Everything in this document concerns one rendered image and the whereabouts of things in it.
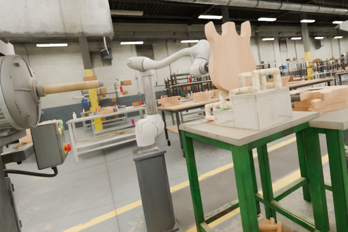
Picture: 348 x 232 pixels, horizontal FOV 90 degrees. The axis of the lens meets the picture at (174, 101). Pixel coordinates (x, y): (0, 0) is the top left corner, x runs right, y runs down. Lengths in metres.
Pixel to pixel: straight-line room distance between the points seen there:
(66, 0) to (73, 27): 0.08
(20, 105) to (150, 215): 1.33
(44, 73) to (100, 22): 11.53
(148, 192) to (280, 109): 1.16
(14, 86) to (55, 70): 11.42
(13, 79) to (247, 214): 1.01
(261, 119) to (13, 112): 0.93
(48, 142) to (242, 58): 1.11
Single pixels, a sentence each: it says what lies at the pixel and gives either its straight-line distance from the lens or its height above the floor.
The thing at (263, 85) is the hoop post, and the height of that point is 1.13.
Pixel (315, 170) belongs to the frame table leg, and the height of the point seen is 0.60.
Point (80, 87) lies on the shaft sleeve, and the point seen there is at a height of 1.24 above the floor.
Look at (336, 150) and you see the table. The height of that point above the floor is 0.74.
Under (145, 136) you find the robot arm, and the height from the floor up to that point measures 0.84.
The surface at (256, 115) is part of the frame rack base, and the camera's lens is 0.89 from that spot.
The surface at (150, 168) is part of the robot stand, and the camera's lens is 1.55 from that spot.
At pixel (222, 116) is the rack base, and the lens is 1.05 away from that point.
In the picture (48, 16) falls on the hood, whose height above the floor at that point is 1.44.
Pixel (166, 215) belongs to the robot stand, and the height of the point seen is 0.15.
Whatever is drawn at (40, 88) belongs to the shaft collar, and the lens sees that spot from 0.77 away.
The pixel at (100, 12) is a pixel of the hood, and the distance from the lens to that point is 0.69.
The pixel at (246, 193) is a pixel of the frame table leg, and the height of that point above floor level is 0.68.
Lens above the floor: 1.17
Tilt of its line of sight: 3 degrees down
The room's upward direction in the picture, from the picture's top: 9 degrees counter-clockwise
